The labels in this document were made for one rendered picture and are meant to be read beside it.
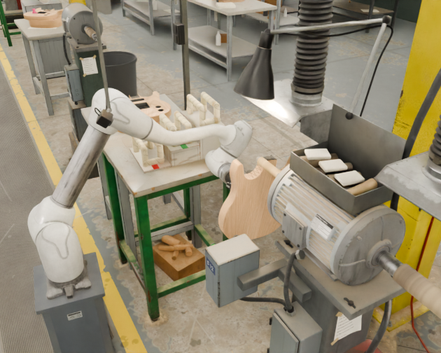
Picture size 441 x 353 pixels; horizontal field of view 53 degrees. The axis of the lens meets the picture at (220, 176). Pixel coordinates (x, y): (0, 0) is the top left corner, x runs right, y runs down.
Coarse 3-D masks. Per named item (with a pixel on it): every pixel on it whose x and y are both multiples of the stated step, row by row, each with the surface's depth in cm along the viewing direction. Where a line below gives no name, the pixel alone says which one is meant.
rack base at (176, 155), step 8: (184, 128) 245; (192, 144) 229; (168, 152) 227; (176, 152) 224; (184, 152) 226; (192, 152) 229; (168, 160) 230; (176, 160) 227; (184, 160) 229; (192, 160) 231
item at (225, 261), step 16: (240, 240) 150; (208, 256) 145; (224, 256) 143; (240, 256) 143; (256, 256) 147; (208, 272) 150; (224, 272) 143; (240, 272) 147; (208, 288) 154; (224, 288) 146; (256, 288) 155; (224, 304) 150
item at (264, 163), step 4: (260, 160) 167; (264, 160) 166; (260, 164) 167; (264, 164) 165; (268, 164) 164; (264, 168) 165; (268, 168) 163; (272, 168) 161; (276, 168) 161; (272, 172) 161; (276, 172) 159
